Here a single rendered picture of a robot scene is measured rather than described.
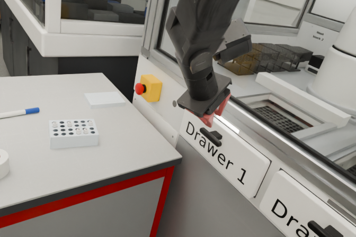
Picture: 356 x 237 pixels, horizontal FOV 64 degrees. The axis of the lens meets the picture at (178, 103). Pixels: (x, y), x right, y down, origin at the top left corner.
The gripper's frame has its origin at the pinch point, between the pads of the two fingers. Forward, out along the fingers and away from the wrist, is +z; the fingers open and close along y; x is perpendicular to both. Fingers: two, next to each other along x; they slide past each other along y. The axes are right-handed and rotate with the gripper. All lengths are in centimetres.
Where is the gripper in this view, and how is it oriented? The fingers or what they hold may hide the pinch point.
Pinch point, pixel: (212, 118)
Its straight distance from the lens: 62.6
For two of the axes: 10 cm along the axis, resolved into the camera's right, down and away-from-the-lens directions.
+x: -7.1, -3.6, 6.1
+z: 2.8, 6.5, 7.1
